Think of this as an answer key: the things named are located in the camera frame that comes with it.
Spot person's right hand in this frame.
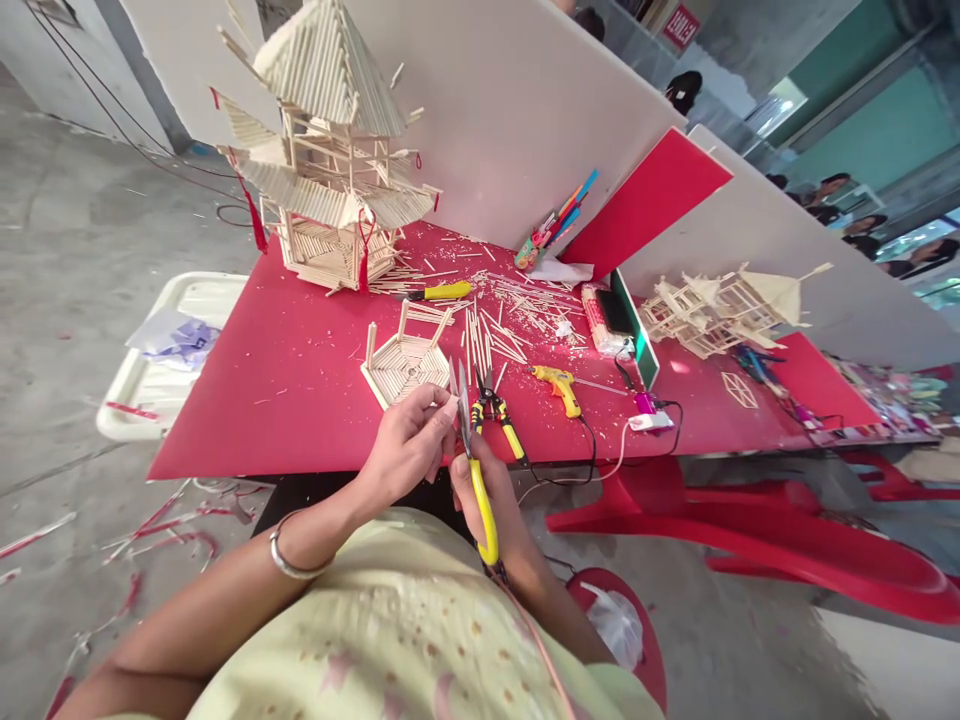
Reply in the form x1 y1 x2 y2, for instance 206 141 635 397
449 434 521 543

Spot person's left hand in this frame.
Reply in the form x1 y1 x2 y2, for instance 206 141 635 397
358 386 460 520

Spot person's left thumb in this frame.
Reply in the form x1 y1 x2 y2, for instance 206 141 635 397
418 401 460 438

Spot person's left index finger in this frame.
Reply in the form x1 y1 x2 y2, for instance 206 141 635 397
393 386 453 412

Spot person's right thumb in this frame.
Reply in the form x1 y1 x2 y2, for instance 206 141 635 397
449 453 478 513

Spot person's right fingers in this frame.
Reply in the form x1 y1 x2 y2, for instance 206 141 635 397
476 434 520 523

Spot person's left fingers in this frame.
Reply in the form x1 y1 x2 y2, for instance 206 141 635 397
418 433 459 490

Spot yellow handled shears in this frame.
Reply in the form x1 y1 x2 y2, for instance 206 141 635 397
448 358 502 568

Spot hexagonal wooden stick base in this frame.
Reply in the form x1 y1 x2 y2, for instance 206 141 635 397
359 298 460 411

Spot yellow utility knife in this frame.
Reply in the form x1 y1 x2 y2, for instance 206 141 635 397
406 280 475 304

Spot yellow glue gun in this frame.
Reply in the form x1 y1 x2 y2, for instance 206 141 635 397
530 364 586 421

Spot pile of loose wooden sticks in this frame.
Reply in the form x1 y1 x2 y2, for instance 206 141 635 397
389 243 605 380

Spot person's body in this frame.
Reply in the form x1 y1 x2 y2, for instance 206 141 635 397
187 506 665 720

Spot red white packet of sticks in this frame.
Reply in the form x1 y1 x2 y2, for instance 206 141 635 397
580 282 636 358

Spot white plastic bag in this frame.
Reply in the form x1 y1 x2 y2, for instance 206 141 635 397
584 580 646 673

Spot crumpled white tissue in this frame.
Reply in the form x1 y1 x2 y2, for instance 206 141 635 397
535 253 598 287

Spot black phone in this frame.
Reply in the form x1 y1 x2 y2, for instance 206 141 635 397
594 287 634 336

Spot colourful pen holder with pens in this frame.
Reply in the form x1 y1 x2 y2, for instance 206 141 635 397
513 168 601 276

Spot red plastic stool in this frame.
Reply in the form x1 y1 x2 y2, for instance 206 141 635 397
565 566 670 715

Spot clear purple plastic bag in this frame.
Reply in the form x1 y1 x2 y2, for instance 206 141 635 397
125 302 224 373

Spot red plastic chair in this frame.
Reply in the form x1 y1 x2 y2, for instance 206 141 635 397
545 448 960 628

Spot flat hexagon stick outline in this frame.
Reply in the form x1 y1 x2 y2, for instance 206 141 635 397
720 370 760 411

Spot tall wooden stick pagoda model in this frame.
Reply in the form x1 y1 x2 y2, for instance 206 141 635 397
212 0 445 299

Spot small wooden stick pagoda model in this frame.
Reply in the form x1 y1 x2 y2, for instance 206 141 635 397
635 260 835 359

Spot white plastic chair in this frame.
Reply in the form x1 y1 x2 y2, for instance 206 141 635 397
95 270 253 445

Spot blue glue gun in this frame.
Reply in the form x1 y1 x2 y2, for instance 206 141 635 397
733 343 790 385

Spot red partition panel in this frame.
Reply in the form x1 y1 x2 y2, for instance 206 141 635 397
557 125 736 288

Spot large white partition panel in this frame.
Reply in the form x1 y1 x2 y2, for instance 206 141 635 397
118 0 689 262

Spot scattered red white strips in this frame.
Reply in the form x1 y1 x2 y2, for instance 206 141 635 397
0 478 265 590

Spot long white partition panel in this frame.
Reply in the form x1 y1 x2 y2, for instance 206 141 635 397
620 122 960 370

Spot pile of colourful papers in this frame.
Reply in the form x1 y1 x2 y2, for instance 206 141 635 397
823 358 955 442

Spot red hanging sign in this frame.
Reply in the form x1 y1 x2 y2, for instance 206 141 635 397
668 0 704 52

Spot yellow handled pliers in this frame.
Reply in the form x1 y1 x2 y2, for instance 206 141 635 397
469 365 532 468

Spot black glue gun cable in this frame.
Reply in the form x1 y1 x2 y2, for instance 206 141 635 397
528 414 604 489

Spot white cable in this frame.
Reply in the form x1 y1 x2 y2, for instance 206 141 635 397
515 419 637 502

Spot pink cord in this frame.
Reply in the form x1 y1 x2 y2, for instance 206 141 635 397
491 558 577 720

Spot black floor cables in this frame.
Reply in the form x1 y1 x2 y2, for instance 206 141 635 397
20 0 258 228

